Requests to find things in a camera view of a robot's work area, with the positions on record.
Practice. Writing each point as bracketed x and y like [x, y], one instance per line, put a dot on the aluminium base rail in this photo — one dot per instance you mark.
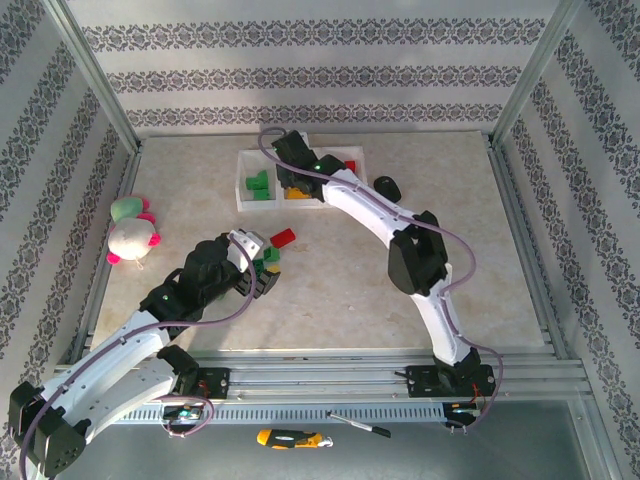
[310, 380]

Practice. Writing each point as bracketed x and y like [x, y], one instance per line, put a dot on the black marker pen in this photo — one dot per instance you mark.
[370, 428]

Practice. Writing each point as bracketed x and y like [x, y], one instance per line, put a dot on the black computer mouse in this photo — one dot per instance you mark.
[391, 187]

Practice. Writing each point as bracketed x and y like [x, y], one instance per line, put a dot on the orange black screwdriver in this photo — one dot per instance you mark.
[285, 439]

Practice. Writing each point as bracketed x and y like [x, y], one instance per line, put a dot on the white green pink plush toy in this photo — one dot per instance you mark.
[130, 240]

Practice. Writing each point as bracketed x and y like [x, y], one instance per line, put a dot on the grey metal shelf plate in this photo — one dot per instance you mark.
[450, 455]

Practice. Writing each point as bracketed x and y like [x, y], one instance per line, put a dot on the small red lego brick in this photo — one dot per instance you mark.
[350, 165]

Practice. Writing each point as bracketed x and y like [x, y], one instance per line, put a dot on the aluminium side rail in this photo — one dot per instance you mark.
[511, 200]
[127, 175]

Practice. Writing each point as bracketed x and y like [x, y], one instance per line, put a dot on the long green lego brick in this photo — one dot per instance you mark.
[256, 180]
[258, 264]

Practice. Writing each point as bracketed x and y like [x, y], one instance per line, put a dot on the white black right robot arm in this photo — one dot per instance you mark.
[365, 205]

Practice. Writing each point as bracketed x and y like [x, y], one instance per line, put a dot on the yellow lego brick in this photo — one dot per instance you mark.
[295, 195]
[274, 270]

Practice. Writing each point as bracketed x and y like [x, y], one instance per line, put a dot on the small circuit board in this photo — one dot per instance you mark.
[182, 413]
[462, 410]

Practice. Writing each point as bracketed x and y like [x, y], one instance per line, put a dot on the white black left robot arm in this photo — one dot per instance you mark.
[115, 370]

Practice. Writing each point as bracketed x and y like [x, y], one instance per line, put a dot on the aluminium frame post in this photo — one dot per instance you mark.
[92, 75]
[534, 75]

